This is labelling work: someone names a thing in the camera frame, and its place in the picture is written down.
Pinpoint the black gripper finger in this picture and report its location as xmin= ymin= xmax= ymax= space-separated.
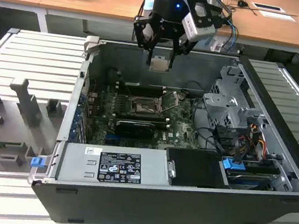
xmin=129 ymin=14 xmax=162 ymax=67
xmin=167 ymin=35 xmax=200 ymax=72

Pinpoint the silver square CPU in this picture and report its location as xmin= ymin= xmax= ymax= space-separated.
xmin=148 ymin=54 xmax=171 ymax=74

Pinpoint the metal socket cover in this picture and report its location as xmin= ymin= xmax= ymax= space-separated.
xmin=163 ymin=90 xmax=183 ymax=114

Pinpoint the black RAM slot bank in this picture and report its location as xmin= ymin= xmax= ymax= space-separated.
xmin=118 ymin=80 xmax=166 ymax=98
xmin=115 ymin=110 xmax=171 ymax=126

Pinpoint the CPU socket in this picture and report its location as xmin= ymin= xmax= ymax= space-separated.
xmin=129 ymin=95 xmax=167 ymax=119

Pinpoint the wooden desk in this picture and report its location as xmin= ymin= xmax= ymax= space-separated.
xmin=0 ymin=0 xmax=299 ymax=62

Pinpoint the silver metal disk bay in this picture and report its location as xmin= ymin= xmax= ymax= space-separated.
xmin=199 ymin=63 xmax=272 ymax=134

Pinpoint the green motherboard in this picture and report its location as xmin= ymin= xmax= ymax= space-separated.
xmin=82 ymin=80 xmax=209 ymax=156

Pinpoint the black graphics card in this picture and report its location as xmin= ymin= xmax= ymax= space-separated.
xmin=114 ymin=118 xmax=156 ymax=140

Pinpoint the white paper sheet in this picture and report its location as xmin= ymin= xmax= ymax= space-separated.
xmin=258 ymin=10 xmax=297 ymax=23

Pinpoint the black plastic shroud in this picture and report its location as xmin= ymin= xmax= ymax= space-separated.
xmin=162 ymin=146 xmax=233 ymax=192

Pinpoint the hard disk in blue carrier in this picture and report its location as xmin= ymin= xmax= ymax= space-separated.
xmin=218 ymin=156 xmax=275 ymax=192

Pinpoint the grey power supply unit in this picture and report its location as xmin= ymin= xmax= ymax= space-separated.
xmin=56 ymin=138 xmax=174 ymax=193

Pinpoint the grey parts rack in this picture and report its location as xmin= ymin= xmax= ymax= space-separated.
xmin=0 ymin=75 xmax=71 ymax=180

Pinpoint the blue case latch clip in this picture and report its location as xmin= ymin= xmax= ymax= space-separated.
xmin=30 ymin=156 xmax=46 ymax=169

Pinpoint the black open PC case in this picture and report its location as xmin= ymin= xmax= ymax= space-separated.
xmin=23 ymin=30 xmax=299 ymax=224

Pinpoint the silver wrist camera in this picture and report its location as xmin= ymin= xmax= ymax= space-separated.
xmin=180 ymin=12 xmax=218 ymax=42

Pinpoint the blue cable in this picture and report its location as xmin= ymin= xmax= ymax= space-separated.
xmin=223 ymin=18 xmax=241 ymax=51

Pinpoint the white desk cable grommet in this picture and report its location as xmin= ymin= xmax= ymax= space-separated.
xmin=251 ymin=2 xmax=287 ymax=13

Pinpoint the black disk wire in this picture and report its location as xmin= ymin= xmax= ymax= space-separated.
xmin=230 ymin=127 xmax=246 ymax=166

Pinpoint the coloured wire bundle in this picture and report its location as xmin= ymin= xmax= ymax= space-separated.
xmin=236 ymin=122 xmax=271 ymax=161

